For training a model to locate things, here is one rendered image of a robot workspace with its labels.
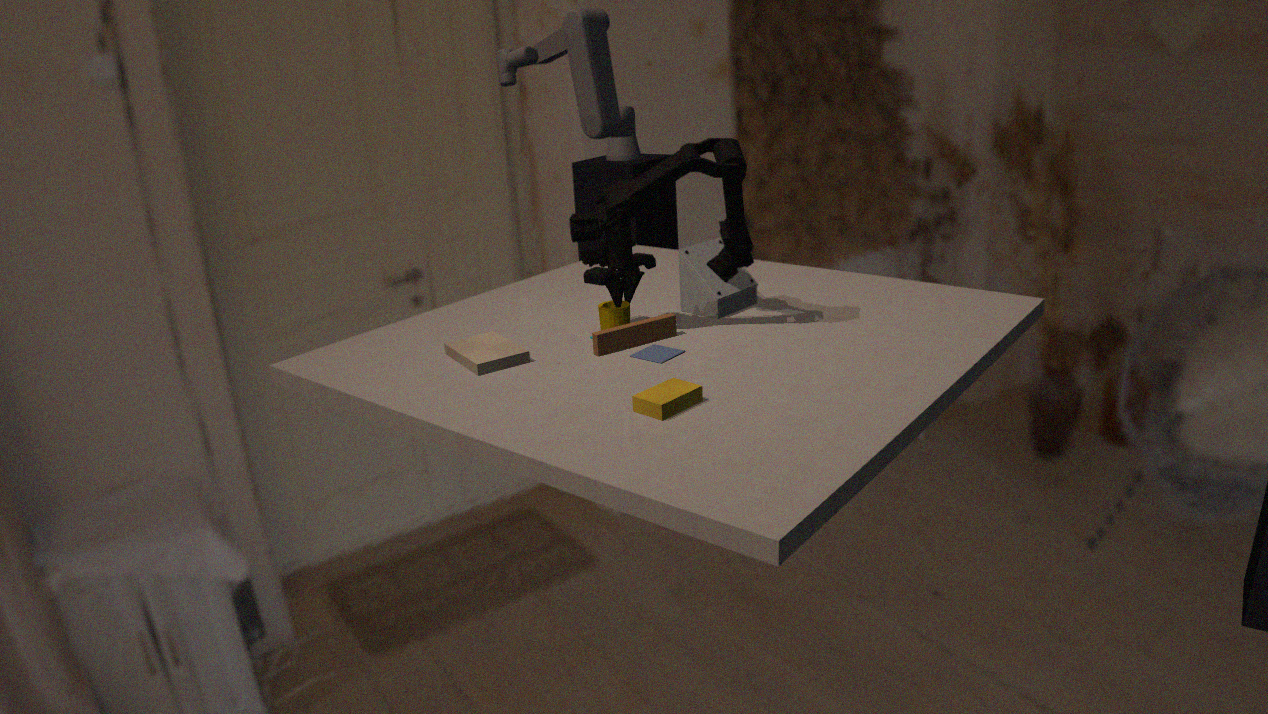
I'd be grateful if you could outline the yellow rectangular block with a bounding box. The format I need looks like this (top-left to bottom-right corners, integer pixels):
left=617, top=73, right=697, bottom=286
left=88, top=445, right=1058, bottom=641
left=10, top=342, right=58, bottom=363
left=631, top=378, right=702, bottom=421

